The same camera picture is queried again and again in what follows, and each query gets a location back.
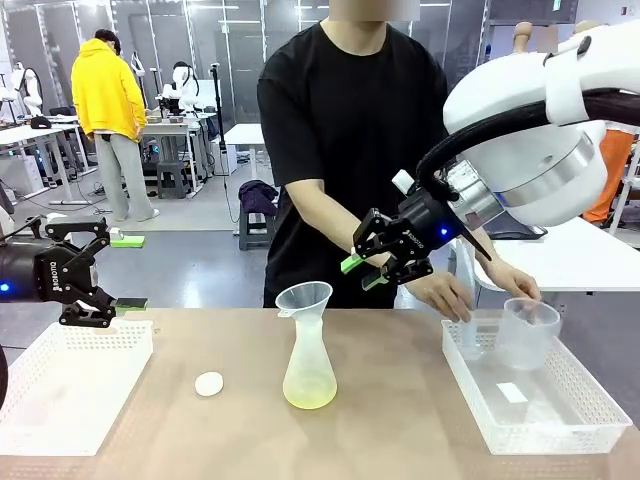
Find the person in yellow hoodie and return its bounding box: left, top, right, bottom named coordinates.
left=70, top=28, right=162, bottom=224

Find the person's right hand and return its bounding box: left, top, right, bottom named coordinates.
left=406, top=272, right=474, bottom=324

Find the clear plastic graduated cylinder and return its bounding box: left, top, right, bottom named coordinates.
left=452, top=238, right=490, bottom=362

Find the white perforated plastic basket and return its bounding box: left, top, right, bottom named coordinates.
left=0, top=319, right=155, bottom=457
left=440, top=317, right=634, bottom=456

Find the white round flask stopper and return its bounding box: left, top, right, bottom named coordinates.
left=194, top=371, right=225, bottom=399

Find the small white standing table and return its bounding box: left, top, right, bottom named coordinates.
left=223, top=123, right=266, bottom=177

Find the white humanoid robot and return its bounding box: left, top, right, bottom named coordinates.
left=8, top=62, right=44, bottom=119
left=161, top=60, right=202, bottom=114

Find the translucent plastic conical flask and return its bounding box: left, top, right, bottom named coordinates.
left=282, top=317, right=340, bottom=411

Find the dark purple cloth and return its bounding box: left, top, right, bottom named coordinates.
left=237, top=179, right=280, bottom=218

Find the black camera stand pole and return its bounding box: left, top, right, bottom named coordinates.
left=209, top=62, right=228, bottom=177

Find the person's left hand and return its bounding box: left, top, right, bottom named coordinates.
left=499, top=269, right=543, bottom=309

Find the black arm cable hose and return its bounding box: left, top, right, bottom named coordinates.
left=415, top=88, right=640, bottom=201
left=0, top=343, right=10, bottom=410

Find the grey plastic step stool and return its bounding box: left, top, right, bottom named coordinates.
left=156, top=160, right=192, bottom=201

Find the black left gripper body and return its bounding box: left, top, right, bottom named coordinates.
left=0, top=237, right=100, bottom=305

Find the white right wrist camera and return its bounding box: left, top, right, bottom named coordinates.
left=392, top=169, right=417, bottom=196

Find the mannequin in grey hoodie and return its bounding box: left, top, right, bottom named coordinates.
left=512, top=20, right=535, bottom=55

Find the white desk with trays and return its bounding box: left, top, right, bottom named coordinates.
left=139, top=117, right=212, bottom=194

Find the clear plastic funnel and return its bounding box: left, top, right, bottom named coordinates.
left=275, top=281, right=335, bottom=327

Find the clear plastic beaker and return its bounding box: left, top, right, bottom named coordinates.
left=497, top=297, right=564, bottom=372

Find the black flat device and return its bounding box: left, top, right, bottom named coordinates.
left=482, top=217, right=549, bottom=243

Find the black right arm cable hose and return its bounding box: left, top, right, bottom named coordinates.
left=415, top=88, right=640, bottom=201

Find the white background desk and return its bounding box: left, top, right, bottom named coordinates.
left=0, top=122, right=99, bottom=206

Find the grey stool under cloth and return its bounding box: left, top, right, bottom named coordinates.
left=238, top=202, right=279, bottom=252

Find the person's left forearm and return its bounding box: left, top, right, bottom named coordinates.
left=479, top=244, right=517, bottom=284

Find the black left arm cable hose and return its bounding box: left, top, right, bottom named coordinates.
left=0, top=343, right=10, bottom=410

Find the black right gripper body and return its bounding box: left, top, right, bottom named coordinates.
left=391, top=189, right=470, bottom=262

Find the mannequin in orange clothes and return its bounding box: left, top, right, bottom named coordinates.
left=582, top=127, right=628, bottom=227

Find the person in black t-shirt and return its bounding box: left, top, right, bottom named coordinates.
left=257, top=9, right=451, bottom=310

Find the person's right forearm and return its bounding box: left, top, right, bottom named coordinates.
left=285, top=179, right=426, bottom=296

